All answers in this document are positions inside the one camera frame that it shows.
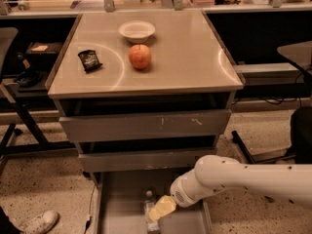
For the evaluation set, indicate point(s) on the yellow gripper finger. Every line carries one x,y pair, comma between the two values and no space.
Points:
164,206

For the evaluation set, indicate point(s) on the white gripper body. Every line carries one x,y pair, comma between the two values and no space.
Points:
179,191

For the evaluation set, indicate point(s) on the clear plastic water bottle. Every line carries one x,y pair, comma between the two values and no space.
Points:
152,226

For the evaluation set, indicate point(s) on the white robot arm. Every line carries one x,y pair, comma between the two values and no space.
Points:
213,174

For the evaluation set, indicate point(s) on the middle drawer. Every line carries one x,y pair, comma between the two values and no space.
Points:
142,160

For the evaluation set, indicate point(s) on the drawer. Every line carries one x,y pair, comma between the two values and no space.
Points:
121,198
142,160
145,125

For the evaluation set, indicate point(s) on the bottom drawer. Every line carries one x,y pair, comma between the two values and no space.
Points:
121,198

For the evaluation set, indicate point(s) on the top drawer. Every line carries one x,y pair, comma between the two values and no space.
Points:
145,125

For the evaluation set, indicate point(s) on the grey drawer cabinet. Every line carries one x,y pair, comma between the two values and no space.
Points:
142,95

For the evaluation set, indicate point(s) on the black table leg bar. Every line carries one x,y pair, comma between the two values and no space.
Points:
248,156

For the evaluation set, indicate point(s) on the white sneaker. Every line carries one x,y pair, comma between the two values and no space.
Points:
41,224

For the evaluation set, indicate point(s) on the red apple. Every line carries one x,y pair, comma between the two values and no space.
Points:
139,56

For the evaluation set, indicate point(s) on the black snack packet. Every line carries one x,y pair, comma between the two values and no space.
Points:
89,60

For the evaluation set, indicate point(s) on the white bowl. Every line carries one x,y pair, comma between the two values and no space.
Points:
137,31

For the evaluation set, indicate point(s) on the dark round side table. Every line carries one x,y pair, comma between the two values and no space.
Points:
298,55

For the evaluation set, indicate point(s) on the black box on shelf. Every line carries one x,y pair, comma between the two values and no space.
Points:
43,51

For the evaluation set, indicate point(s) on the black desk frame left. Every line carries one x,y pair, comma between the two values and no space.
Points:
42,144

